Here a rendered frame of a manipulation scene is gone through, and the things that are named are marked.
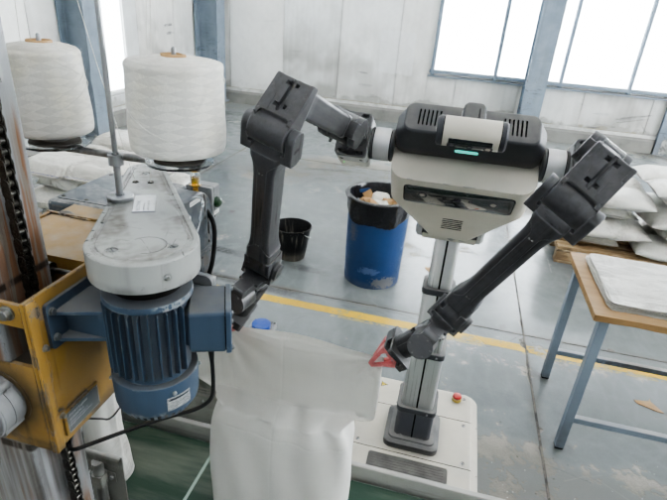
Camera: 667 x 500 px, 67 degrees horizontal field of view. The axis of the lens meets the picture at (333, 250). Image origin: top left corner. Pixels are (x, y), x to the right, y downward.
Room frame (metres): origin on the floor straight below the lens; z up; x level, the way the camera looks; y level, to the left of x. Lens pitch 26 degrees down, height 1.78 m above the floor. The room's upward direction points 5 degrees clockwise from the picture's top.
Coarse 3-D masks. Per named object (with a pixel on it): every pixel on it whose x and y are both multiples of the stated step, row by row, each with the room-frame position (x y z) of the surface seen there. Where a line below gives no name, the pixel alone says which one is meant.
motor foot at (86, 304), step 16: (80, 288) 0.75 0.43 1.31; (96, 288) 0.77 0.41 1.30; (48, 304) 0.68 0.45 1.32; (64, 304) 0.71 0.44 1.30; (80, 304) 0.72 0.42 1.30; (96, 304) 0.72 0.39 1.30; (48, 320) 0.67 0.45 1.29; (64, 320) 0.71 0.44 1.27; (80, 320) 0.71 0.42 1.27; (96, 320) 0.70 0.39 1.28; (48, 336) 0.67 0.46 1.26; (64, 336) 0.69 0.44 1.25; (80, 336) 0.69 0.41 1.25; (96, 336) 0.70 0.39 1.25
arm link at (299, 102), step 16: (272, 80) 0.92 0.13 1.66; (288, 80) 0.93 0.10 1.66; (272, 96) 0.90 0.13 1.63; (288, 96) 0.90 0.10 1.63; (304, 96) 0.90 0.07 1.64; (320, 96) 1.01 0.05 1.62; (256, 112) 0.89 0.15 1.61; (272, 112) 0.89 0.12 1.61; (288, 112) 0.88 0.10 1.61; (304, 112) 0.90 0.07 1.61; (320, 112) 1.02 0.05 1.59; (336, 112) 1.11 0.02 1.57; (256, 128) 0.88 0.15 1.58; (272, 128) 0.87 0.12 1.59; (288, 128) 0.87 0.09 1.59; (320, 128) 1.24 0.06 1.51; (336, 128) 1.15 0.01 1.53; (352, 128) 1.19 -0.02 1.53; (272, 144) 0.87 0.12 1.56; (352, 144) 1.21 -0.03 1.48
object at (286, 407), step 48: (240, 336) 1.07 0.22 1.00; (288, 336) 1.06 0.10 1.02; (240, 384) 1.07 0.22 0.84; (288, 384) 1.02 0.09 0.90; (336, 384) 1.01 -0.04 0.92; (240, 432) 0.98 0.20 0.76; (288, 432) 0.96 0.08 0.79; (336, 432) 0.96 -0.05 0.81; (240, 480) 0.97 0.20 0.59; (288, 480) 0.94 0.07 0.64; (336, 480) 0.94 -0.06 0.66
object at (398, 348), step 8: (400, 328) 1.04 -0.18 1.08; (400, 336) 0.98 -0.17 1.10; (408, 336) 0.96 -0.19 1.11; (392, 344) 0.96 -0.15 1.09; (400, 344) 0.96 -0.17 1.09; (392, 352) 0.94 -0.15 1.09; (400, 352) 0.96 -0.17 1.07; (408, 352) 0.95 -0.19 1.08; (400, 360) 0.93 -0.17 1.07; (408, 360) 0.96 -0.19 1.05; (408, 368) 0.93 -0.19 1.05
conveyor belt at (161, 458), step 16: (144, 432) 1.31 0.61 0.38; (160, 432) 1.32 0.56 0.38; (144, 448) 1.24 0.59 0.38; (160, 448) 1.24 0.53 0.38; (176, 448) 1.25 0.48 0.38; (192, 448) 1.25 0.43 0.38; (208, 448) 1.26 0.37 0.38; (144, 464) 1.17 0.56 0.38; (160, 464) 1.18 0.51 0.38; (176, 464) 1.18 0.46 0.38; (192, 464) 1.19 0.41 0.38; (208, 464) 1.19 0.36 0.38; (128, 480) 1.11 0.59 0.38; (144, 480) 1.11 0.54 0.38; (160, 480) 1.12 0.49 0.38; (176, 480) 1.12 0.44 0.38; (192, 480) 1.13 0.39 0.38; (208, 480) 1.13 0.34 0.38; (352, 480) 1.18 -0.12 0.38; (128, 496) 1.05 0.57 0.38; (144, 496) 1.06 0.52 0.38; (160, 496) 1.06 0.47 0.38; (176, 496) 1.07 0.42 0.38; (192, 496) 1.07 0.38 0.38; (208, 496) 1.07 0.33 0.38; (352, 496) 1.12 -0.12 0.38; (368, 496) 1.12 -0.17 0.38; (384, 496) 1.13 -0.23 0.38; (400, 496) 1.13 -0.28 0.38
